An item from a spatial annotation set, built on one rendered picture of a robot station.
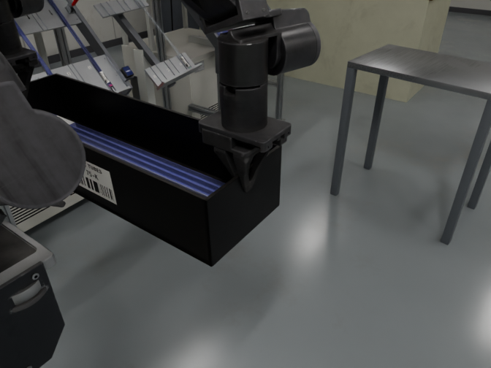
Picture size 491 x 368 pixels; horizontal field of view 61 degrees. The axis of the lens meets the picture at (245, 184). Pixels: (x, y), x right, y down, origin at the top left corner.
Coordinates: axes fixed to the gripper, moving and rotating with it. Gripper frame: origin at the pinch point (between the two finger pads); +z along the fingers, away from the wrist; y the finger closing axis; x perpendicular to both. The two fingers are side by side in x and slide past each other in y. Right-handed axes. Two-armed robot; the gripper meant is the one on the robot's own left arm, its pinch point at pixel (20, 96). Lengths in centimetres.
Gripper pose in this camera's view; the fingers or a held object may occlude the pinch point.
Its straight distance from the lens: 98.2
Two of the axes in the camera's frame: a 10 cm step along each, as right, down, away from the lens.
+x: -5.9, 4.5, -6.7
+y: -8.1, -3.3, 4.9
